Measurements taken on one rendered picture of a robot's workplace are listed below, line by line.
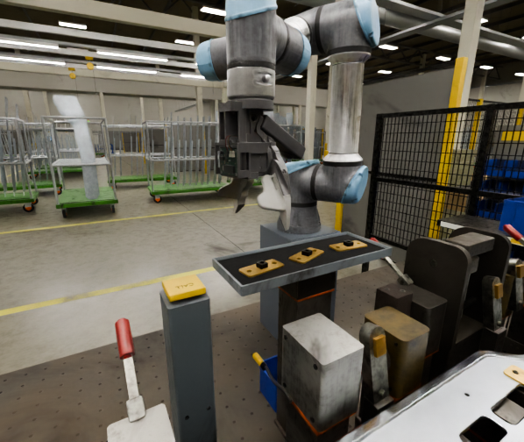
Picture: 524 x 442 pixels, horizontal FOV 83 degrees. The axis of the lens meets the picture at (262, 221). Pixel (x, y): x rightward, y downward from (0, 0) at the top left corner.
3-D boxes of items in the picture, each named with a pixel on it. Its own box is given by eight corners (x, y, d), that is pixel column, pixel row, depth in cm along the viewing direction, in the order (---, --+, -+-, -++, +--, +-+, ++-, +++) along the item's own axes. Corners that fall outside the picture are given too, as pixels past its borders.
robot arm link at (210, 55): (293, 12, 90) (183, 32, 57) (328, 4, 84) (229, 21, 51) (298, 55, 96) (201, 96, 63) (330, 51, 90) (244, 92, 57)
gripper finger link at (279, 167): (272, 204, 49) (253, 159, 51) (279, 203, 50) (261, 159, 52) (287, 190, 45) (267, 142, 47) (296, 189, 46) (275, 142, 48)
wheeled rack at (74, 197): (119, 213, 580) (107, 117, 533) (58, 220, 532) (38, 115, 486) (112, 197, 739) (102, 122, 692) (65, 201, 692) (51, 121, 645)
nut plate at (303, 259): (303, 264, 58) (303, 258, 58) (287, 259, 61) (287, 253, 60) (324, 252, 64) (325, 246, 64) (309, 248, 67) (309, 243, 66)
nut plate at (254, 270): (250, 278, 52) (249, 271, 52) (237, 270, 55) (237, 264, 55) (285, 266, 57) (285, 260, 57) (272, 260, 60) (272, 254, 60)
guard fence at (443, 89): (435, 293, 280) (477, 56, 227) (427, 296, 274) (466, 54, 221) (337, 248, 394) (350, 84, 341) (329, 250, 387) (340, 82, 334)
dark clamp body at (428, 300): (403, 459, 67) (428, 310, 57) (363, 418, 77) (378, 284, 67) (423, 445, 71) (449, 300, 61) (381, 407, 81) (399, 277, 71)
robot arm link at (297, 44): (264, 39, 60) (230, 22, 51) (315, 29, 55) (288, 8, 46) (264, 81, 62) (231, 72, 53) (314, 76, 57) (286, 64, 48)
